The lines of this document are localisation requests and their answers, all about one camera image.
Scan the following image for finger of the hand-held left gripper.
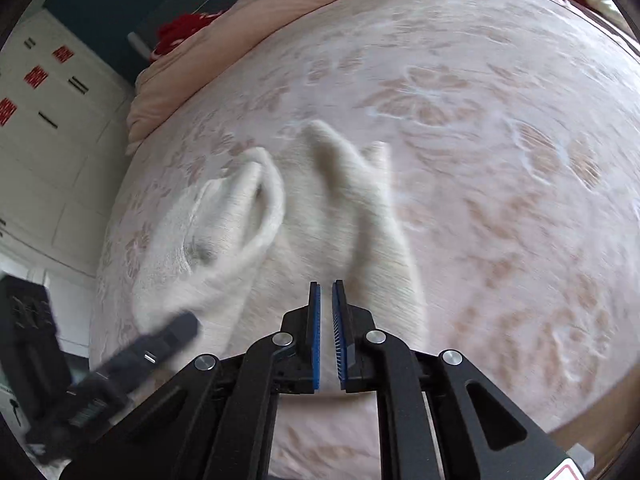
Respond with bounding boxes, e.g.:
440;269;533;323
97;310;201;396

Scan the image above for blue upholstered headboard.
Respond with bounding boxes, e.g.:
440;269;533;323
127;0;271;66

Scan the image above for white wardrobe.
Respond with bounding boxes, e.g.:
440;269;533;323
0;9;137;278

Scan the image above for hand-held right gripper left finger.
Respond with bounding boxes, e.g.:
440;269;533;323
60;281;322;480

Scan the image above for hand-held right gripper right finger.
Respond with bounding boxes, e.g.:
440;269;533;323
331;280;576;480

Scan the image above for red cloth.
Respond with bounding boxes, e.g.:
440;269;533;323
154;11;223;57

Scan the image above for pink floral bed blanket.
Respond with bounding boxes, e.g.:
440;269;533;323
89;0;640;480

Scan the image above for cream knit sweater black hearts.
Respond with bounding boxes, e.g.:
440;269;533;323
132;120;431;401

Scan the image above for pink duvet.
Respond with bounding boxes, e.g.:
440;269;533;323
124;0;453;157

